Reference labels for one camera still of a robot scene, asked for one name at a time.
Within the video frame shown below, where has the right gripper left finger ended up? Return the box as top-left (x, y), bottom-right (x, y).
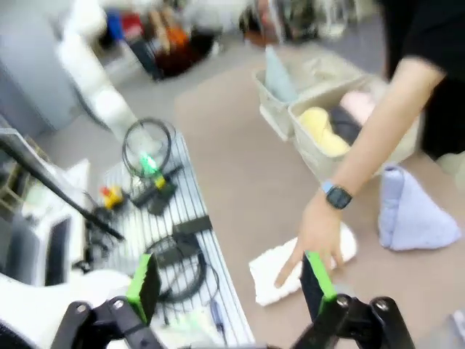
top-left (50, 253), bottom-right (164, 349)

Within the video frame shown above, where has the lavender folded towel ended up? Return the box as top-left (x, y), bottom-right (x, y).
top-left (377, 165), bottom-right (462, 252)

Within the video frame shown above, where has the black slanted bar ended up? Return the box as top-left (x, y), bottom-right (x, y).
top-left (0, 140), bottom-right (126, 241)

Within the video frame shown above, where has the person's left hand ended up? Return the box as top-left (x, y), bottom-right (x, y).
top-left (274, 201), bottom-right (347, 290)

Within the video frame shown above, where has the pink towel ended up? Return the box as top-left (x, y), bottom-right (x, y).
top-left (339, 90), bottom-right (379, 124)

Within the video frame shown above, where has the grey cabinet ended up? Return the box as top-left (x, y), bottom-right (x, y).
top-left (0, 0), bottom-right (73, 137)

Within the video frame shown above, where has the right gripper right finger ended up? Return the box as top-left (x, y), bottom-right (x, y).
top-left (290, 249), bottom-right (417, 349)

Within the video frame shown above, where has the person in black polo shirt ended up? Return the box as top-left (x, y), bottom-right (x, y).
top-left (377, 0), bottom-right (465, 161)

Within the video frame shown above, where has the green lit connector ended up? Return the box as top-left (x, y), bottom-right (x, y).
top-left (139, 152), bottom-right (166, 190)

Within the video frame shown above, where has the black electronics box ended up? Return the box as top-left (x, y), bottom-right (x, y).
top-left (129, 181), bottom-right (178, 216)

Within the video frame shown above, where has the pale teal towel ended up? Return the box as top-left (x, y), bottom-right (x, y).
top-left (264, 47), bottom-right (299, 103)

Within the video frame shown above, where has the black smartwatch blue strap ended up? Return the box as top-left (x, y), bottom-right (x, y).
top-left (321, 180), bottom-right (354, 211)

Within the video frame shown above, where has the grey control box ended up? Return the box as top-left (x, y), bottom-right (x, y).
top-left (0, 212), bottom-right (73, 288)

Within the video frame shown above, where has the cream fabric storage bin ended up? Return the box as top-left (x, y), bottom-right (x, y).
top-left (253, 54), bottom-right (368, 143)
top-left (288, 78), bottom-right (424, 182)

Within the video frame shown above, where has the yellow towel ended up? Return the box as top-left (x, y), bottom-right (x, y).
top-left (298, 108), bottom-right (352, 157)

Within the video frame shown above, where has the slotted aluminium base plate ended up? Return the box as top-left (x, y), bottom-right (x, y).
top-left (103, 136), bottom-right (255, 349)

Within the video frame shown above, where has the person's left forearm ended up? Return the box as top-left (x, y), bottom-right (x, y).
top-left (336, 54), bottom-right (448, 199)

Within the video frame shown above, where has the dark grey towel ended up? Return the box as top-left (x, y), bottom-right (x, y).
top-left (328, 107), bottom-right (364, 145)

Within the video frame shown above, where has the yellow emergency stop button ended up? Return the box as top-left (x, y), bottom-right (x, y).
top-left (98, 184), bottom-right (124, 210)

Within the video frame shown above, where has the black coiled cable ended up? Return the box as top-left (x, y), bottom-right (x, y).
top-left (145, 234), bottom-right (221, 302)
top-left (121, 116), bottom-right (174, 176)

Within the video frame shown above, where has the blue handled tool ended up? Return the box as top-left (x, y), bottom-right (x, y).
top-left (209, 300), bottom-right (225, 334)

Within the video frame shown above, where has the white towel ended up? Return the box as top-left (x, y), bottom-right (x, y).
top-left (248, 222), bottom-right (359, 306)

